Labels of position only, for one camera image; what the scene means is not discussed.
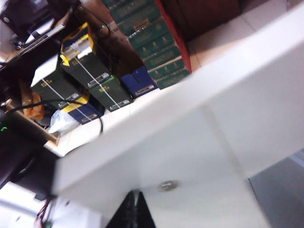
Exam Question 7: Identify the black monitor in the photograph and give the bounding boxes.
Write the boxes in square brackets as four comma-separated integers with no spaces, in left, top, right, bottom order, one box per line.
[0,0,57,41]

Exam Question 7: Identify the dark red wooden furniture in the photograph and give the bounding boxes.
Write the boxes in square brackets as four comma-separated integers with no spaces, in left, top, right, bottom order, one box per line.
[161,0,242,42]

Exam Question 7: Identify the blue yellow cardboard box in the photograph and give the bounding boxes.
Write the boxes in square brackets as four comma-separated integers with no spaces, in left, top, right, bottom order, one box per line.
[62,96,105,125]

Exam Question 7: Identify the dark wooden desk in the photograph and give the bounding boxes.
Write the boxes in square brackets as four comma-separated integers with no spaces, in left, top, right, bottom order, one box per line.
[0,22,72,72]

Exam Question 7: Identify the orange plastic bag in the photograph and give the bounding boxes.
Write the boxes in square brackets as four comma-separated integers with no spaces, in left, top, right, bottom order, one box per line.
[19,79,46,119]

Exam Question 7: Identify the green printed carton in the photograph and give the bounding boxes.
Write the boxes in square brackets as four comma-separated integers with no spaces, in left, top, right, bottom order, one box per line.
[118,18,171,36]
[148,66,192,81]
[128,30,176,49]
[109,1,164,24]
[135,44,182,60]
[156,73,192,90]
[142,56,188,71]

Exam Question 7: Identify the silver furniture screw fitting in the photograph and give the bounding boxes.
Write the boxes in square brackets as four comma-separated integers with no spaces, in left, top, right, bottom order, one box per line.
[158,180,179,192]

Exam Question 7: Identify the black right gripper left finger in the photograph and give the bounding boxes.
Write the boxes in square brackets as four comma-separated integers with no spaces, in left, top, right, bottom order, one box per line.
[111,190,138,228]

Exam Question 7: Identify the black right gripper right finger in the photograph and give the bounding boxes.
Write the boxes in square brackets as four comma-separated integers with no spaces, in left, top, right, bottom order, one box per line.
[137,191,156,228]

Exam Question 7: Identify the brown cardboard box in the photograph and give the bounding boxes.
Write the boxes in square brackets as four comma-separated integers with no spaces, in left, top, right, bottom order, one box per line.
[78,0,146,76]

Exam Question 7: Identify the white table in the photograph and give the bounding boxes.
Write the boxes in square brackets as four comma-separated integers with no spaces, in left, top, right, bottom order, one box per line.
[53,3,304,228]

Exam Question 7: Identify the white plastic bag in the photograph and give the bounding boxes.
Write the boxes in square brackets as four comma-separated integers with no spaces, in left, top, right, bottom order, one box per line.
[48,108,80,135]

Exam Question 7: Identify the dark green striped box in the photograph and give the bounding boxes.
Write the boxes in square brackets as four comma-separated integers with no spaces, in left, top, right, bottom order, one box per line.
[59,22,116,89]
[30,55,90,109]
[88,75,134,113]

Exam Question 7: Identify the black cable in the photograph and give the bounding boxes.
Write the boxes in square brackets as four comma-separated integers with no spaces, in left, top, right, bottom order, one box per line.
[0,99,105,138]

